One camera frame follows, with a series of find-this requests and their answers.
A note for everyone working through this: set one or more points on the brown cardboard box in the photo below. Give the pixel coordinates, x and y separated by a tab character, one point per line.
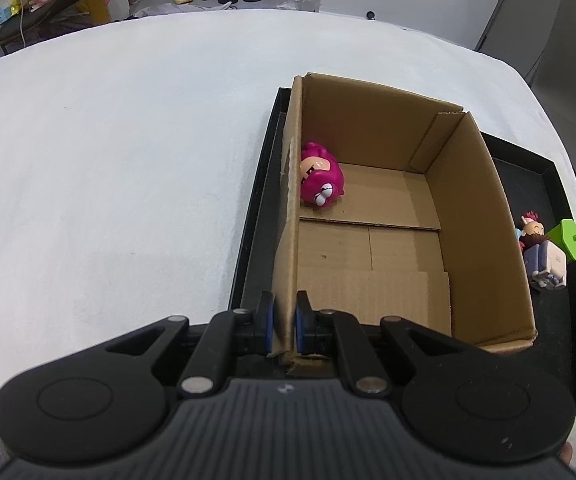
393	200

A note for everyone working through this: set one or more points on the clear plastic bag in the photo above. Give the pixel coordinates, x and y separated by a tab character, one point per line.
298	1

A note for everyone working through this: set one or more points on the purple cube rabbit toy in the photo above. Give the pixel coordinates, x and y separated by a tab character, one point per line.
548	262

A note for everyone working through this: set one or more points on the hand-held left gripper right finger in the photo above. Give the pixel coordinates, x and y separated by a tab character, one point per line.
302	331

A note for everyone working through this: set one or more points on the grey chair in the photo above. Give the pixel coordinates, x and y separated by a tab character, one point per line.
563	30

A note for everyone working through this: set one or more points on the green printed toy box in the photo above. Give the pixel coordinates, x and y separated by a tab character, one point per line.
570	240

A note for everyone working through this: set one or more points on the black plastic tray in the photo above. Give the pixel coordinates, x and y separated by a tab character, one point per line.
518	180

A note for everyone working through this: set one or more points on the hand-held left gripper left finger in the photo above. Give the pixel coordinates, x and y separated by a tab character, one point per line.
268	327

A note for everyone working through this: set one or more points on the brown pig toy figure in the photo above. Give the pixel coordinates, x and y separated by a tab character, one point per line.
534	235

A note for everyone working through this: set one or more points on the pink bear toy figure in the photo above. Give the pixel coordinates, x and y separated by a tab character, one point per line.
320	175

